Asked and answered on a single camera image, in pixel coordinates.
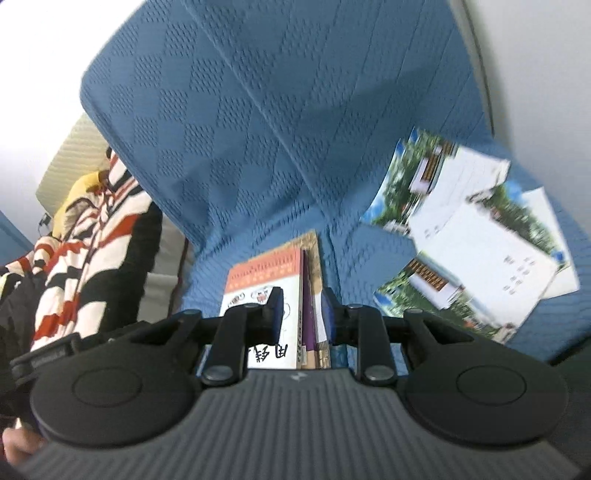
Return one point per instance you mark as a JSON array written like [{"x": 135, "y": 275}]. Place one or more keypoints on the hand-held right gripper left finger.
[{"x": 277, "y": 314}]

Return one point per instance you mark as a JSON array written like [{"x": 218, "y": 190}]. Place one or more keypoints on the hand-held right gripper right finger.
[{"x": 328, "y": 318}]

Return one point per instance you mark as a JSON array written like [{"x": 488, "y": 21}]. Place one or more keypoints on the purple book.
[{"x": 308, "y": 323}]

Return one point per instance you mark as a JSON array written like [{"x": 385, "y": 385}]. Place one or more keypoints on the orange and white book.
[{"x": 263, "y": 277}]

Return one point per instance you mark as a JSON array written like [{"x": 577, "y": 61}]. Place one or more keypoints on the person's left hand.
[{"x": 18, "y": 445}]

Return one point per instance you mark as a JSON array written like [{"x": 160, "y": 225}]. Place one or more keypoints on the red white black striped cloth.
[{"x": 92, "y": 258}]

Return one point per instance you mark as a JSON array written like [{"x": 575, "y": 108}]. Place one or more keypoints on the yellow cloth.
[{"x": 85, "y": 182}]

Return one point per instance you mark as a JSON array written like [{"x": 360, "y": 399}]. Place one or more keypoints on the ribbed cream pillow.
[{"x": 74, "y": 147}]

